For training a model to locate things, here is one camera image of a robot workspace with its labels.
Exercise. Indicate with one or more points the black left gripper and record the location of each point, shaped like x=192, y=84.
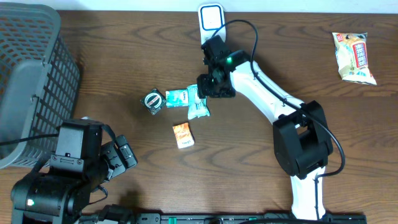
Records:
x=125, y=151

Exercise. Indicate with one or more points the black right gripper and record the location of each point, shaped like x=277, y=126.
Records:
x=202, y=88

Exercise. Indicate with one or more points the white yellow chip bag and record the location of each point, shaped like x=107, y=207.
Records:
x=352, y=57

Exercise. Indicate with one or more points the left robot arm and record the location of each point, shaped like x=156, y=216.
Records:
x=59, y=186

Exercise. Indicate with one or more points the white barcode scanner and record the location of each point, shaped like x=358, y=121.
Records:
x=211, y=18

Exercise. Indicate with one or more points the orange snack packet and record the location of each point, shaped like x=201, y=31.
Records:
x=183, y=136

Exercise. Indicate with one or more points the dark grey plastic basket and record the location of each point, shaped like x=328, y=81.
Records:
x=39, y=82

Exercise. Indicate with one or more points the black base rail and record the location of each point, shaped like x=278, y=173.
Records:
x=156, y=218

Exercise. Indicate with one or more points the teal white snack packet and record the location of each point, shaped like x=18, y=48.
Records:
x=197, y=107

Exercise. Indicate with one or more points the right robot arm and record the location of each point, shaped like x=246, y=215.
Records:
x=301, y=144

